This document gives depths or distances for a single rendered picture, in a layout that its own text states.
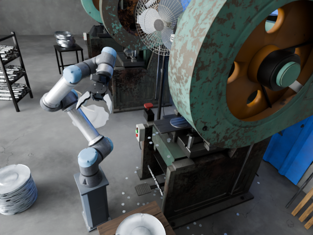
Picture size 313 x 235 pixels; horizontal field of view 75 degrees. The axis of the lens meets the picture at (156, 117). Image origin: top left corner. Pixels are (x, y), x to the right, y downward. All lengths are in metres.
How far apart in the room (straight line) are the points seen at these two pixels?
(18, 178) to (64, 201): 0.40
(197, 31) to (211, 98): 0.25
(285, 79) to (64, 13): 7.19
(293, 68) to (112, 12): 1.87
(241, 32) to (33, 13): 7.24
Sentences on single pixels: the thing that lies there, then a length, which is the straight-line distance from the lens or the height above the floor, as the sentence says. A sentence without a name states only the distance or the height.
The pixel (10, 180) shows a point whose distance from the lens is 1.97.
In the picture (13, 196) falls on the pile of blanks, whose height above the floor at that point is 0.20.
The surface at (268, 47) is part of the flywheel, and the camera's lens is 0.99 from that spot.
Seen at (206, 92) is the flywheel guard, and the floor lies 1.27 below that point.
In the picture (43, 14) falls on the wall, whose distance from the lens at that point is 7.70.
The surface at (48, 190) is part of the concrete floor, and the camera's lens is 2.13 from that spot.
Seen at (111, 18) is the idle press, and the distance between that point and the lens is 2.41.
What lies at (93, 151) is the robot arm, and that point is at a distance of 1.35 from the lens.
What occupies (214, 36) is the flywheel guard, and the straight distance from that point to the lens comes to 0.71.
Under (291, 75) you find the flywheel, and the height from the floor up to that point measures 1.33.
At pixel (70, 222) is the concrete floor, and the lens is 1.89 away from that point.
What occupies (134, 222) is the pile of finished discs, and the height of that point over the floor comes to 0.38.
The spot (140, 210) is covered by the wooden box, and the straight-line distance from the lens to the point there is 1.46.
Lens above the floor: 1.59
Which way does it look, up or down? 33 degrees down
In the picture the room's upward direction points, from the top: 5 degrees clockwise
